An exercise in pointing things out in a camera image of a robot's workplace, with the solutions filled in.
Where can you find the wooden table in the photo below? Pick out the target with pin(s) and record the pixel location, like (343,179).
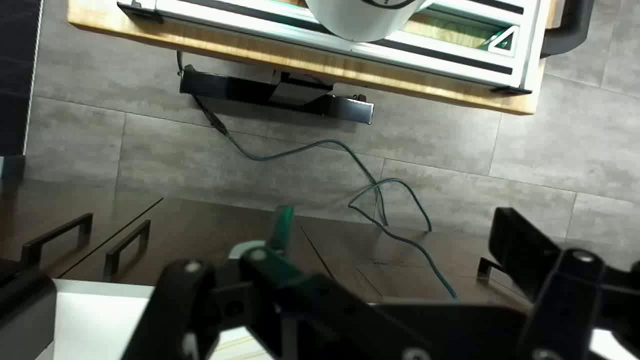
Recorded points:
(267,57)

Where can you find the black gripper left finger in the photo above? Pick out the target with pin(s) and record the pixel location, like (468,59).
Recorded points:
(180,306)

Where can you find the white framed board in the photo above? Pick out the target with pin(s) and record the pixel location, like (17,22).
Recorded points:
(461,47)

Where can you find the black chair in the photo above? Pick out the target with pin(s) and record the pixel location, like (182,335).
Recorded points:
(567,30)

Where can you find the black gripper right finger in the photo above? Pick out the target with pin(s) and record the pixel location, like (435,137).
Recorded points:
(563,301)

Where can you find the dark brown base cabinet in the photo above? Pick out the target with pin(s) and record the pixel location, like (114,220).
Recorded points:
(201,232)

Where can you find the black power strip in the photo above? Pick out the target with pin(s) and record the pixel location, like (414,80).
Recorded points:
(252,91)

